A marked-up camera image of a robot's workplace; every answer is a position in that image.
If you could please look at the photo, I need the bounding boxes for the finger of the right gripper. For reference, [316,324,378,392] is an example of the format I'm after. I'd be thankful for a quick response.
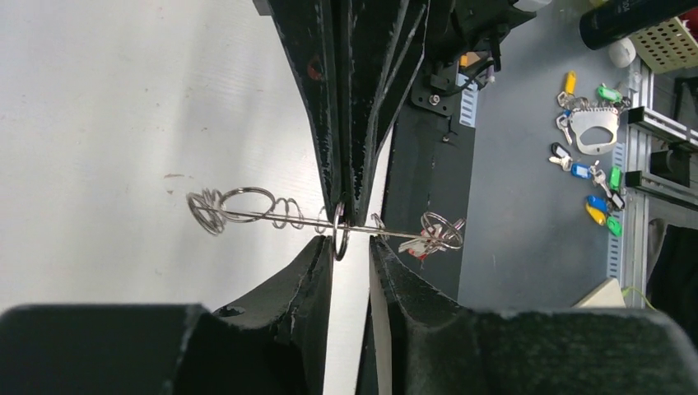
[253,0,342,216]

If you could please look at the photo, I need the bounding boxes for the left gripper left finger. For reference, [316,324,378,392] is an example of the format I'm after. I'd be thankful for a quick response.
[1,236,333,394]

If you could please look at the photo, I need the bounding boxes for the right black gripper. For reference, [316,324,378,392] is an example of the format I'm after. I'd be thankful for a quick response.
[334,0,537,225]

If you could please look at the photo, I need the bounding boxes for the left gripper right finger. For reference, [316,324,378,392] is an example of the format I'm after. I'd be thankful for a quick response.
[356,237,697,394]

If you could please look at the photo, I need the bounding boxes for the red tagged key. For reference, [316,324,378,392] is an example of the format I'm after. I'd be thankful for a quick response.
[398,224,450,260]

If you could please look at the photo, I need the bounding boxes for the metal key ring disc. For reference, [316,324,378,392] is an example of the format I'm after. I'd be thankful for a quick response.
[186,187,465,260]

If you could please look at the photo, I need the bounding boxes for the pile of coloured keys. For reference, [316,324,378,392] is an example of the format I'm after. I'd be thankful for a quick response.
[549,71,632,237]

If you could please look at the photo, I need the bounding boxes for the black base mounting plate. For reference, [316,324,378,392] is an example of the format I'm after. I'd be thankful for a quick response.
[381,98,477,301]

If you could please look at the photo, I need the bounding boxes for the white perforated basket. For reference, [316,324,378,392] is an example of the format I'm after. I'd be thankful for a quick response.
[630,16,697,74]

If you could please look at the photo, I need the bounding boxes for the right white cable duct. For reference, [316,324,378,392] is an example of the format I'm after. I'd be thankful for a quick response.
[459,82,479,128]

